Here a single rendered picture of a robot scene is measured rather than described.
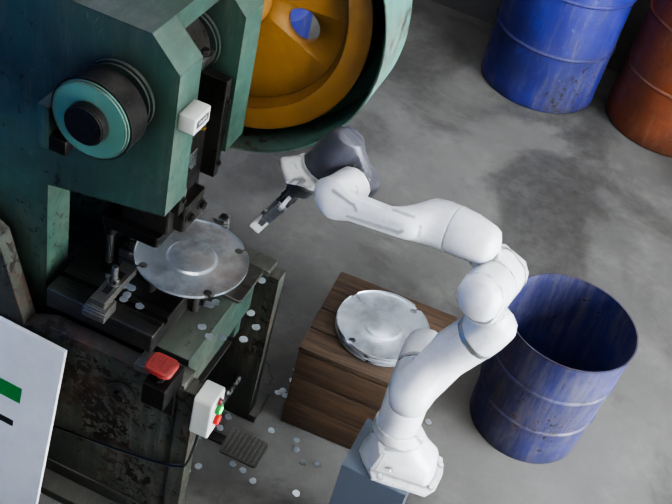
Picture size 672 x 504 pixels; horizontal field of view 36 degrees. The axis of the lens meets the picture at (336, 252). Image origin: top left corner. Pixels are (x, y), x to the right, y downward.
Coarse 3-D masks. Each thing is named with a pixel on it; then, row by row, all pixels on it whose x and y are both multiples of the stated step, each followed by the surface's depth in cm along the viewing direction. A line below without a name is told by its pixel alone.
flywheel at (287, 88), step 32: (288, 0) 251; (320, 0) 248; (352, 0) 240; (288, 32) 257; (320, 32) 253; (352, 32) 245; (384, 32) 254; (256, 64) 265; (288, 64) 262; (320, 64) 258; (352, 64) 250; (256, 96) 271; (288, 96) 266; (320, 96) 259
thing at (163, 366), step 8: (152, 360) 237; (160, 360) 238; (168, 360) 238; (176, 360) 239; (144, 368) 237; (152, 368) 236; (160, 368) 236; (168, 368) 237; (176, 368) 237; (160, 376) 235; (168, 376) 235
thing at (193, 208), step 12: (204, 132) 245; (192, 144) 241; (192, 156) 244; (192, 168) 248; (192, 180) 251; (192, 192) 251; (192, 204) 249; (204, 204) 253; (132, 216) 251; (144, 216) 249; (156, 216) 248; (168, 216) 246; (180, 216) 248; (192, 216) 249; (156, 228) 250; (168, 228) 249; (180, 228) 250
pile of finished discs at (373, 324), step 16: (352, 304) 319; (368, 304) 321; (384, 304) 322; (400, 304) 324; (336, 320) 313; (352, 320) 314; (368, 320) 315; (384, 320) 316; (400, 320) 318; (416, 320) 320; (352, 336) 309; (368, 336) 311; (384, 336) 311; (400, 336) 313; (352, 352) 307; (368, 352) 306; (384, 352) 307
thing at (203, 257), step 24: (168, 240) 265; (192, 240) 266; (216, 240) 268; (168, 264) 258; (192, 264) 259; (216, 264) 262; (240, 264) 264; (168, 288) 252; (192, 288) 254; (216, 288) 256
